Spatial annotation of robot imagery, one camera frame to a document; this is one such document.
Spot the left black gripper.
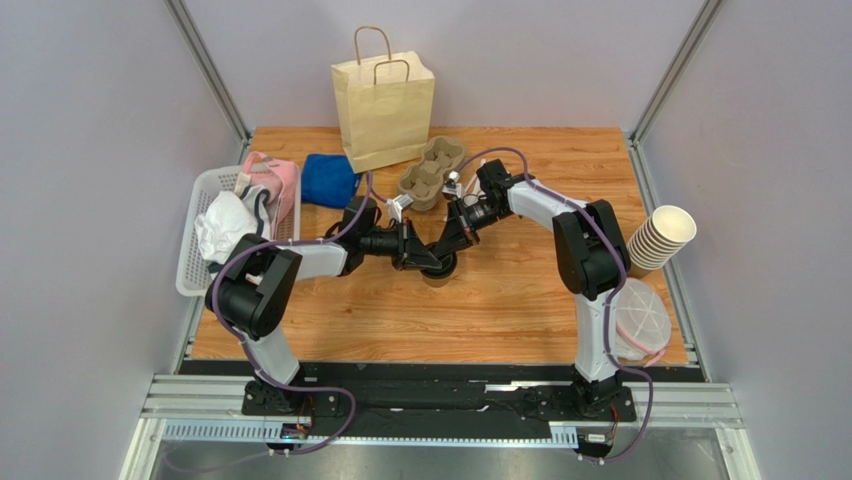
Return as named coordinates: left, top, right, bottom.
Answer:
left=361, top=219, right=441, bottom=272

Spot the black plastic cup lid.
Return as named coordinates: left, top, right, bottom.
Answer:
left=421, top=242, right=458, bottom=280

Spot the brown paper coffee cup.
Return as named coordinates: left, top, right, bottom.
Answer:
left=423, top=275, right=451, bottom=288

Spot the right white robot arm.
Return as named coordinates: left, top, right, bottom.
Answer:
left=423, top=160, right=629, bottom=418

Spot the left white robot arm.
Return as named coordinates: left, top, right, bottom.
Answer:
left=205, top=196, right=443, bottom=414

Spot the bundle of white wrapped straws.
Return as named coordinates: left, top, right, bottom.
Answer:
left=462, top=174, right=483, bottom=206

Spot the grey pulp cup carrier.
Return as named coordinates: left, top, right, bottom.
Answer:
left=397, top=136, right=466, bottom=212

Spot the blue folded cloth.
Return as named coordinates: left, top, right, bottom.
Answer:
left=301, top=153, right=362, bottom=209

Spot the brown paper bag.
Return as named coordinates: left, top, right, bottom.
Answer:
left=331, top=34, right=435, bottom=173

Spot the pink cloth bag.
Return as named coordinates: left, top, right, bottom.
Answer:
left=234, top=151, right=301, bottom=225

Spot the white crumpled cloth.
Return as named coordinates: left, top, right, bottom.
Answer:
left=194, top=185, right=270, bottom=264

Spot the stack of paper cups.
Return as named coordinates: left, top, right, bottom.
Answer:
left=627, top=205, right=697, bottom=271

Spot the white plastic basket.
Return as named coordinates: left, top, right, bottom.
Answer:
left=176, top=164, right=301, bottom=297

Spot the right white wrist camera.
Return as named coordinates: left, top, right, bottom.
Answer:
left=442, top=170, right=465, bottom=200

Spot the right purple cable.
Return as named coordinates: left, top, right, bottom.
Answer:
left=452, top=146, right=657, bottom=465

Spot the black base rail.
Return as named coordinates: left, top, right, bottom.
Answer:
left=178, top=360, right=705, bottom=445

